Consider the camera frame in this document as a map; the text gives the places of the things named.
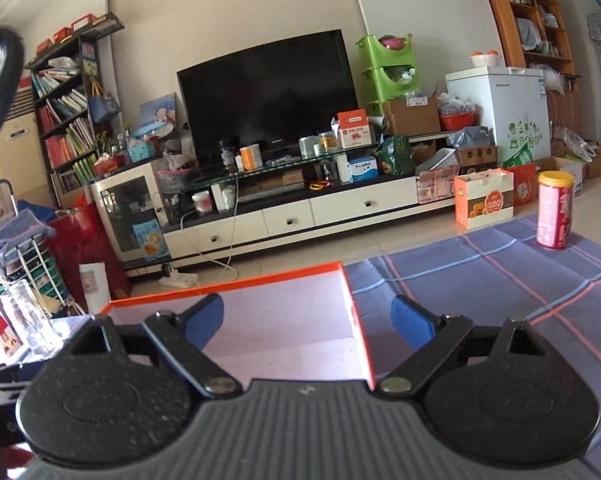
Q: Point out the purple plaid cloth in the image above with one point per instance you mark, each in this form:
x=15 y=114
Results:
x=490 y=275

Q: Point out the orange white carton box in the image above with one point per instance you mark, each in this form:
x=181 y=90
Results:
x=353 y=129

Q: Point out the green stacking storage bins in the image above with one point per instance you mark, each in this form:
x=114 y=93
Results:
x=390 y=69

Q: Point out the wooden display shelf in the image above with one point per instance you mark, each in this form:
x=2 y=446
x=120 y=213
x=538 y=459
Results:
x=533 y=32

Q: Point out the orange white gift bag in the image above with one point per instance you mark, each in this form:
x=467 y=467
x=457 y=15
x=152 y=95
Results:
x=484 y=198

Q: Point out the white TV stand cabinet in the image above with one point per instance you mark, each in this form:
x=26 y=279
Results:
x=146 y=240

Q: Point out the blue tissue box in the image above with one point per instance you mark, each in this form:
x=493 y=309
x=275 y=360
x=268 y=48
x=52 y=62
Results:
x=363 y=168

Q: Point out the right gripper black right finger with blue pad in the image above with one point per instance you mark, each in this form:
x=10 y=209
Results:
x=436 y=342

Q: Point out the white power strip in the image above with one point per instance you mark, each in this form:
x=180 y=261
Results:
x=177 y=280

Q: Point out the white bowl with oranges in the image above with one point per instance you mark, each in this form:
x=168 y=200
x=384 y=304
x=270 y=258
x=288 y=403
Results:
x=489 y=59

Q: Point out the dark bookshelf with books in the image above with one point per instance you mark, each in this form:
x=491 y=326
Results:
x=66 y=80

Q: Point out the orange cardboard box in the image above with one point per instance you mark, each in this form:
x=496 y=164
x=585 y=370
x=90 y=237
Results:
x=299 y=325

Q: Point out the white floor air conditioner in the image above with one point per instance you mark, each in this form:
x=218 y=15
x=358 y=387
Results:
x=21 y=160

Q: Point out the white chest freezer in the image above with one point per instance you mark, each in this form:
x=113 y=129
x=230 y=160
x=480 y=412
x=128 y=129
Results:
x=512 y=103

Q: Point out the black flat screen television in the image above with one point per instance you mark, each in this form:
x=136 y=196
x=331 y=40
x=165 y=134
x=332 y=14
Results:
x=272 y=95

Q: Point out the red cylindrical snack can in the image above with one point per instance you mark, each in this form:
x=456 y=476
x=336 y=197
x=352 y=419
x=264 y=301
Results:
x=555 y=200

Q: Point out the brown cardboard box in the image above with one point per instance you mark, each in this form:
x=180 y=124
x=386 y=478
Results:
x=412 y=116

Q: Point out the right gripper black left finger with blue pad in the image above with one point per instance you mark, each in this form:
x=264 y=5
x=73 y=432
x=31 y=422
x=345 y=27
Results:
x=180 y=339

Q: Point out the white wire laundry cart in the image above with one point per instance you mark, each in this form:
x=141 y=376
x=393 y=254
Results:
x=26 y=255

